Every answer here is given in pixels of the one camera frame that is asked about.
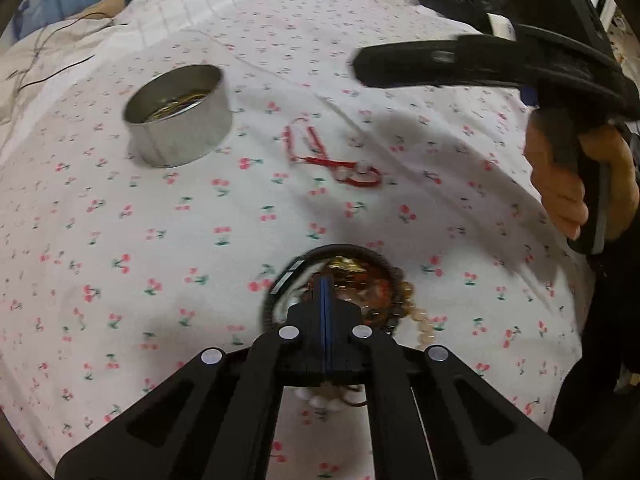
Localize cherry print bed sheet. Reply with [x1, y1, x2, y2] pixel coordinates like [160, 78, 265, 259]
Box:
[0, 0, 587, 480]

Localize white bead bracelet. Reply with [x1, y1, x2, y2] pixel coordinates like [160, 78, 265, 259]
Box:
[297, 385, 369, 411]

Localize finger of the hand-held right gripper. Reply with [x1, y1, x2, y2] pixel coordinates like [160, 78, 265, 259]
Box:
[352, 34, 526, 91]

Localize brown bead bracelet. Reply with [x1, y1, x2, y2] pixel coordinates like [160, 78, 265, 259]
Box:
[360, 266, 417, 335]

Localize thin black cable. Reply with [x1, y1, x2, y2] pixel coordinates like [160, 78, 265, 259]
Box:
[7, 10, 117, 92]

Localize red string bracelet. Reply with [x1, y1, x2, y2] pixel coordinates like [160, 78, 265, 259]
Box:
[281, 116, 384, 191]

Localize gold chain bracelet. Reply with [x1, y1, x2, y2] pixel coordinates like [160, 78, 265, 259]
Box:
[325, 257, 372, 275]

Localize person's right hand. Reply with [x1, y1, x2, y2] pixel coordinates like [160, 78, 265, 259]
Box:
[523, 109, 639, 241]

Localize round metal tin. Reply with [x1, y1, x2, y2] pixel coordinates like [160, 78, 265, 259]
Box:
[122, 64, 234, 169]

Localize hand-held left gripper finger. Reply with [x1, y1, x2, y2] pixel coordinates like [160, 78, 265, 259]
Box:
[326, 277, 584, 480]
[54, 275, 327, 480]

